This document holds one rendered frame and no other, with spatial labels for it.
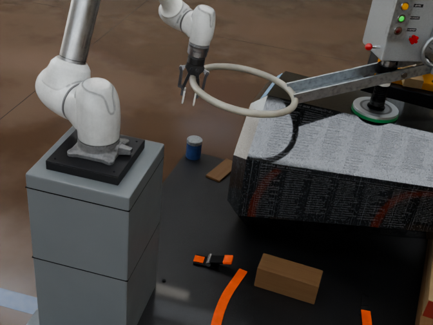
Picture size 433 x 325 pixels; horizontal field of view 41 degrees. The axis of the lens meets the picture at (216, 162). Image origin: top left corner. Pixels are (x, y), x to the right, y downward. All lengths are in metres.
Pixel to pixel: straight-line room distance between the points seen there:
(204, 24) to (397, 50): 0.83
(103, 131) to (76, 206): 0.29
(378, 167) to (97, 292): 1.34
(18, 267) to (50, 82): 1.09
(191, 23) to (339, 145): 0.88
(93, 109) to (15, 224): 1.31
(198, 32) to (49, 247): 1.05
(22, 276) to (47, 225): 0.70
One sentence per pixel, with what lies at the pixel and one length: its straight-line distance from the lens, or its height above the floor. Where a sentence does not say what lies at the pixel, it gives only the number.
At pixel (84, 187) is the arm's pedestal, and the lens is 2.09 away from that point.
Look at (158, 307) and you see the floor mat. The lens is 2.73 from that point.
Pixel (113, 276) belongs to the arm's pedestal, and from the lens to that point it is 2.30.
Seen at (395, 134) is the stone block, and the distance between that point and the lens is 2.76.
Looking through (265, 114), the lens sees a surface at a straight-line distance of 2.37.
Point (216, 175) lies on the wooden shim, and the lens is 3.57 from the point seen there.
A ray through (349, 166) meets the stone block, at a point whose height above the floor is 0.65.
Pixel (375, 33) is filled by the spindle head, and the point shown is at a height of 1.21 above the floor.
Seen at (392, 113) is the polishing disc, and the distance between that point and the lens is 2.80.
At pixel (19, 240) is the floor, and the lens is 3.13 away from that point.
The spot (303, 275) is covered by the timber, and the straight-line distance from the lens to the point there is 2.82.
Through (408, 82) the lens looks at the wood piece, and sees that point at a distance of 3.30.
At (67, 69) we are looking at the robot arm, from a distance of 2.19.
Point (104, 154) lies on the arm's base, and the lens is 2.15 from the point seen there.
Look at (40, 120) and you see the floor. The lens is 4.15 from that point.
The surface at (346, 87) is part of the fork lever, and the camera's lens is 2.64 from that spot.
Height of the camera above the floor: 2.01
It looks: 33 degrees down
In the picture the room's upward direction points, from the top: 7 degrees clockwise
